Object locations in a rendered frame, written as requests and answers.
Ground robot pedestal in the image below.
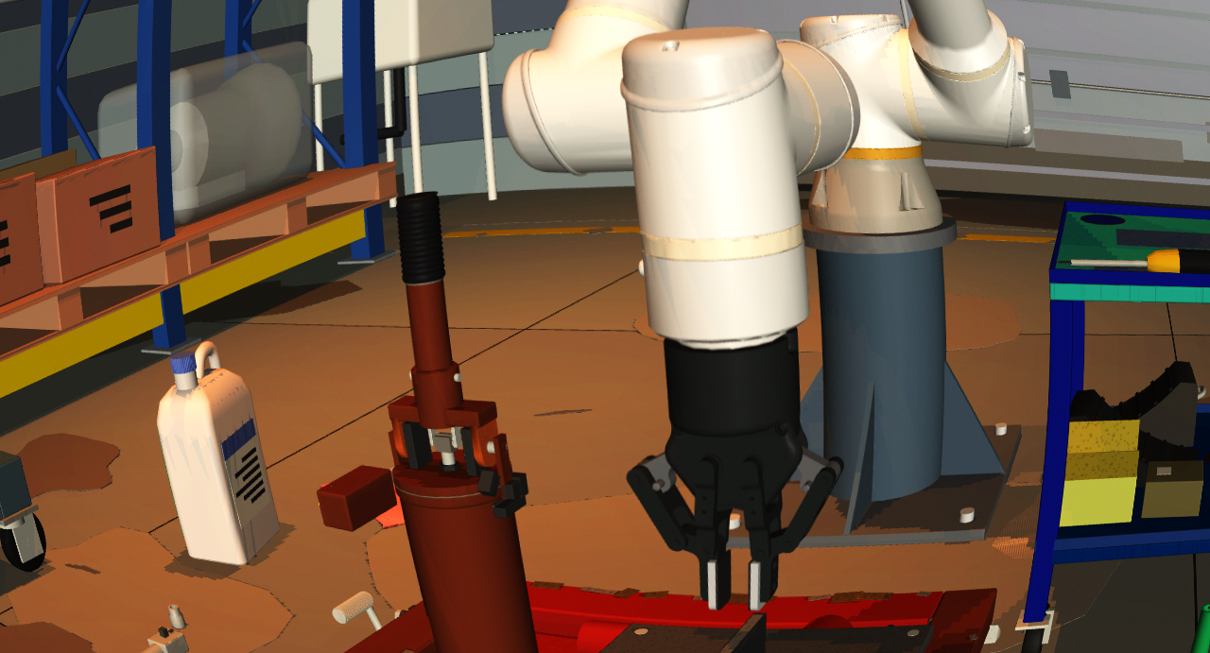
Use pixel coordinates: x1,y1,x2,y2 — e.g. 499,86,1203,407
799,215,1024,547

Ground white wrapped cylinder load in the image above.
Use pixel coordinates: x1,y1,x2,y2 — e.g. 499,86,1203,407
96,40,316,226

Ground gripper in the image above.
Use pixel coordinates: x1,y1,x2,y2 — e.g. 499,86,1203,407
628,330,845,613

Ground blue cart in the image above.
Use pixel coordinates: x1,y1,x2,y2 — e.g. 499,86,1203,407
1016,199,1210,635

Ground olive box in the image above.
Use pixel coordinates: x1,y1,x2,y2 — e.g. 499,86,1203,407
1140,458,1205,522

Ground grey caster wheel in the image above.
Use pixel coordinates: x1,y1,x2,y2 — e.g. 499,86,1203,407
0,450,49,574

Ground blue and yellow pallet rack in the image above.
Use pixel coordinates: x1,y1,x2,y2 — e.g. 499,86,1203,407
0,0,399,401

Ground brown cardboard box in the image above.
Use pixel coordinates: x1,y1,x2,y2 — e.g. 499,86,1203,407
35,146,163,286
0,171,45,307

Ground yellow box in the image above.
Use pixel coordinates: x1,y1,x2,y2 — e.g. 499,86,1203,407
1058,418,1143,529

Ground brown wooden pallet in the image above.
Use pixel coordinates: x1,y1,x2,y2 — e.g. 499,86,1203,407
0,161,399,334

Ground green tool tray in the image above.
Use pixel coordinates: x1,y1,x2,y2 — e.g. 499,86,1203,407
1049,203,1210,303

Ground black saddle adapter bracket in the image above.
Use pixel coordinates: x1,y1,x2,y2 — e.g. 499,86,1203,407
599,612,768,653

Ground small grey fitting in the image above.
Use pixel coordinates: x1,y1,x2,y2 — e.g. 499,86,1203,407
144,603,191,653

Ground white bottle with blue cap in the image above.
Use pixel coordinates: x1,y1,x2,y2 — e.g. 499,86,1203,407
156,340,281,568

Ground yellow handled screwdriver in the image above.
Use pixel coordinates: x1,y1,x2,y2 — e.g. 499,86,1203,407
1070,248,1210,277

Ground red transmission jack body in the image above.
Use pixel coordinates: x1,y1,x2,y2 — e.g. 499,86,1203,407
345,396,1000,653

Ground red brake pedal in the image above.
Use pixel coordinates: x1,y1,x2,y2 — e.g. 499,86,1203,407
316,464,399,532

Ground black ribbed grip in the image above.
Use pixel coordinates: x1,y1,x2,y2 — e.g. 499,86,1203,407
396,191,446,286

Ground dark red pump handle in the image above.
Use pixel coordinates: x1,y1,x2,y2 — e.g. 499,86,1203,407
405,279,465,433

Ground black saddle shaped block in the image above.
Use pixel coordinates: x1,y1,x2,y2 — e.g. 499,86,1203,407
1068,360,1202,466

